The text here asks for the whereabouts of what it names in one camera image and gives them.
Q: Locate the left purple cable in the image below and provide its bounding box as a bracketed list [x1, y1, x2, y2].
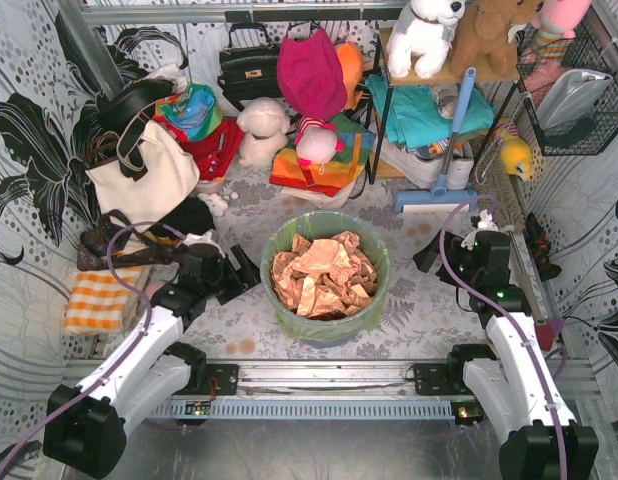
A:
[0, 222, 200, 480]

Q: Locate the white shoe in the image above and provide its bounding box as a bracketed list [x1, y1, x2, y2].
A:
[376, 142, 474, 190]

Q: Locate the yellow plush toy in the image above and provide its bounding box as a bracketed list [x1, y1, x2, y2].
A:
[500, 132, 532, 181]

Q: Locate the crumpled brown paper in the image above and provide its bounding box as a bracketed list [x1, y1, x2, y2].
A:
[270, 231, 378, 321]

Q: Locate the silver foil pouch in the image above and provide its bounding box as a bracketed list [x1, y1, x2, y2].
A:
[536, 69, 614, 130]

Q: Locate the pink plush doll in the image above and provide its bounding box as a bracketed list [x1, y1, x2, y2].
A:
[295, 116, 344, 168]

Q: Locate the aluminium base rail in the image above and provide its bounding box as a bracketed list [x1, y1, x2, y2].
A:
[63, 359, 598, 401]

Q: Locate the cream canvas tote bag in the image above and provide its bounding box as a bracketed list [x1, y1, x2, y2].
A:
[87, 120, 200, 223]

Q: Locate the teal folded cloth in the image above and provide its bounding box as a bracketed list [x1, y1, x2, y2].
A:
[385, 86, 495, 149]

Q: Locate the orange plush toy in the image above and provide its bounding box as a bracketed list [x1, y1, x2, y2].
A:
[335, 43, 364, 97]

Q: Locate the colourful printed bag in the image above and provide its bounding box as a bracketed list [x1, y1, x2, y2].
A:
[153, 83, 223, 143]

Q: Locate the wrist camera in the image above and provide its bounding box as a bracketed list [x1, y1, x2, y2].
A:
[472, 209, 499, 232]
[183, 229, 217, 247]

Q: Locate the magenta cloth bag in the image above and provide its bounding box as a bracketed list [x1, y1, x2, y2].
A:
[277, 27, 347, 120]

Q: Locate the white plush dog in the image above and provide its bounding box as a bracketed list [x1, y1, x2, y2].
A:
[387, 0, 465, 79]

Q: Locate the red cloth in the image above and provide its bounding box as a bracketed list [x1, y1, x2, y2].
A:
[181, 117, 245, 181]

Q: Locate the black round hat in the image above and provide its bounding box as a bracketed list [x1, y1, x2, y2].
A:
[98, 79, 175, 133]

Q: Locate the wooden metal shelf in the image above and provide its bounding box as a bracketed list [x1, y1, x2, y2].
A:
[366, 28, 520, 185]

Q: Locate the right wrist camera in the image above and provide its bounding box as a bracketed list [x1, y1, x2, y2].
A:
[472, 209, 499, 232]

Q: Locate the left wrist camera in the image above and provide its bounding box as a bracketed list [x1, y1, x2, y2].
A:
[183, 229, 217, 247]

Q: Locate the green trash bag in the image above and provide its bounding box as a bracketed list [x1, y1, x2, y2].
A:
[260, 211, 392, 340]

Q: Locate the brown teddy bear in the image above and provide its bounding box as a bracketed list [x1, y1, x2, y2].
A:
[448, 0, 544, 77]

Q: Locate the pink plush toy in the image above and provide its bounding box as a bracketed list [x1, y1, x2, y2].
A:
[531, 0, 591, 60]

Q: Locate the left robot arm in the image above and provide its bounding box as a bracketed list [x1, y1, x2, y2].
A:
[43, 242, 260, 479]

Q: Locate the purple cable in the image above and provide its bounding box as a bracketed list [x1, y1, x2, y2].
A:
[438, 194, 573, 480]
[0, 222, 200, 480]

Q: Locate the orange checkered cloth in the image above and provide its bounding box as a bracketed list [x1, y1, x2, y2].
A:
[64, 271, 138, 336]

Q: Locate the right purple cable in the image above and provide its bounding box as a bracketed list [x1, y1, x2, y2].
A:
[438, 194, 573, 480]

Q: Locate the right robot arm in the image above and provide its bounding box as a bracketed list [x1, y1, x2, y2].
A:
[411, 230, 599, 479]

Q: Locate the rainbow striped cloth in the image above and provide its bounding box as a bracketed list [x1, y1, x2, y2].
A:
[269, 114, 376, 197]

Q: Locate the black leather handbag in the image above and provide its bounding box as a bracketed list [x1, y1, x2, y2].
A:
[217, 22, 283, 112]

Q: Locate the blue trash bin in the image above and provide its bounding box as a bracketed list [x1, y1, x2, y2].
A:
[302, 333, 357, 349]

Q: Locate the white plush sheep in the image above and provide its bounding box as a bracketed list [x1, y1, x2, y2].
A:
[237, 97, 291, 168]

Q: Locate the black wire basket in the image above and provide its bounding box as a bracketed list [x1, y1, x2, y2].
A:
[517, 25, 618, 156]

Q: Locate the purple orange sock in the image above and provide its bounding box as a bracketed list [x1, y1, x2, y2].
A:
[535, 317, 564, 352]

